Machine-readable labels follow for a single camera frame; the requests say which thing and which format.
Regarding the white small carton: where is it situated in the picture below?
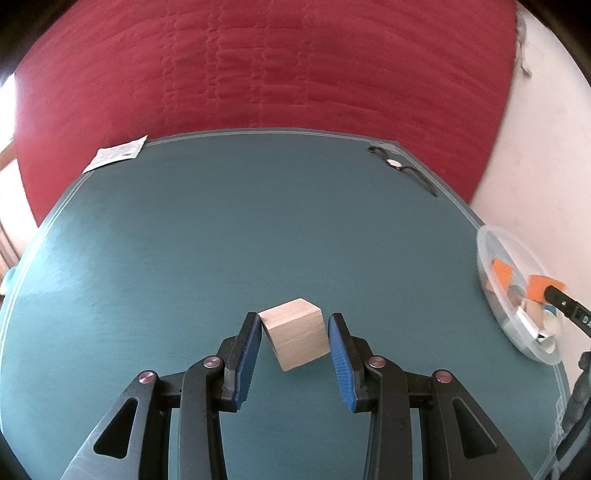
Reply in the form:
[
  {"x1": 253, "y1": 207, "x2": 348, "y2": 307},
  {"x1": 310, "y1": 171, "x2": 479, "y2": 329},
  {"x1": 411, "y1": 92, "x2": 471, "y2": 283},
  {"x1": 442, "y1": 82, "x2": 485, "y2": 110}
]
[{"x1": 515, "y1": 307, "x2": 556, "y2": 353}]

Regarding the orange wedge block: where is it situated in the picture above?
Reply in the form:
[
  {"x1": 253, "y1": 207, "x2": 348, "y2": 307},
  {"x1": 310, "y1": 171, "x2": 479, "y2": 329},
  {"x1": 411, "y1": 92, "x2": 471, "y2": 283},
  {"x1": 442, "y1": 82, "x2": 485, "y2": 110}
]
[
  {"x1": 526, "y1": 275, "x2": 565, "y2": 303},
  {"x1": 491, "y1": 259, "x2": 513, "y2": 292}
]

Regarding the light wooden cube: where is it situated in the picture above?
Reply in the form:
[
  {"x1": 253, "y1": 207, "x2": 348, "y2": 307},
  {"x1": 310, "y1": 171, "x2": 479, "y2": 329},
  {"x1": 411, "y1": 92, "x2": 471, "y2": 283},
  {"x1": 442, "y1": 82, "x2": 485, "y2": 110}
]
[{"x1": 259, "y1": 298, "x2": 331, "y2": 372}]

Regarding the white ceramic cup holder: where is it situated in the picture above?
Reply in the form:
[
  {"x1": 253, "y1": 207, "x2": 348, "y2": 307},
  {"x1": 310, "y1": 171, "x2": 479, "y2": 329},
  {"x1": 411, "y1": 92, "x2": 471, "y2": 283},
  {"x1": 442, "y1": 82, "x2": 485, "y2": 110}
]
[{"x1": 539, "y1": 305, "x2": 563, "y2": 338}]

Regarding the clear plastic bowl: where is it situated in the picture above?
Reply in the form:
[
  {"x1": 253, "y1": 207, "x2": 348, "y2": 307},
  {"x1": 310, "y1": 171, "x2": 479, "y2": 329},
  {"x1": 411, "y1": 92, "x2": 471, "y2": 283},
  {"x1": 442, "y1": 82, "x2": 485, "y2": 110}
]
[{"x1": 476, "y1": 225, "x2": 562, "y2": 366}]

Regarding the green cutting mat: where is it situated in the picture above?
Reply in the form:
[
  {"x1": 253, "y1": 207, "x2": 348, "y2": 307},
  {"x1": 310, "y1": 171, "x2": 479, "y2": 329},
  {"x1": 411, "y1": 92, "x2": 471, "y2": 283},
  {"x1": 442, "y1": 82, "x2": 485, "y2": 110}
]
[{"x1": 1, "y1": 132, "x2": 568, "y2": 479}]

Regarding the black wristwatch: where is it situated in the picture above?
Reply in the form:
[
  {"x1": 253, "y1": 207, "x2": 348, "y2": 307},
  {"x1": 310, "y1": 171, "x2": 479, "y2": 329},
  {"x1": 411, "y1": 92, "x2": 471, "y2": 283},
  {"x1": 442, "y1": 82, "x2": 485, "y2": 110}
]
[{"x1": 368, "y1": 145, "x2": 438, "y2": 198}]

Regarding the red quilted bedspread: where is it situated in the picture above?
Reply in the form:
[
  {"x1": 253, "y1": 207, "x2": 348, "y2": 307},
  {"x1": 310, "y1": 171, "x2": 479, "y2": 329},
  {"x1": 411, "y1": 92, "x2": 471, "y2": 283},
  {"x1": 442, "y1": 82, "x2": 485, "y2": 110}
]
[{"x1": 14, "y1": 1, "x2": 516, "y2": 221}]

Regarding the white paper label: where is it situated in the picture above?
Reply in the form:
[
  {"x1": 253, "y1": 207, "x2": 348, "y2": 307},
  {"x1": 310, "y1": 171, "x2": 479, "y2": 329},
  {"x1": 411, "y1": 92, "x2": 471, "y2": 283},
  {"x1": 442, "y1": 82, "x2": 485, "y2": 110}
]
[{"x1": 83, "y1": 135, "x2": 148, "y2": 173}]

